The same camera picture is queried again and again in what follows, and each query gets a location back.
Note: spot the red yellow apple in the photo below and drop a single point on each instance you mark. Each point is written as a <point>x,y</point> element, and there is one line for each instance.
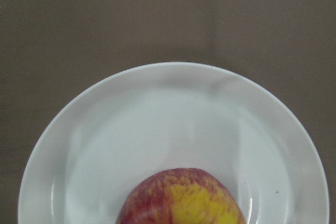
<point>181,195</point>

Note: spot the white plate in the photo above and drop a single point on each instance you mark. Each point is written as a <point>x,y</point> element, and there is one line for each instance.
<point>136,123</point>

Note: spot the brown paper table cover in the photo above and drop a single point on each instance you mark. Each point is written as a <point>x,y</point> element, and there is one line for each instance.
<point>52,50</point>

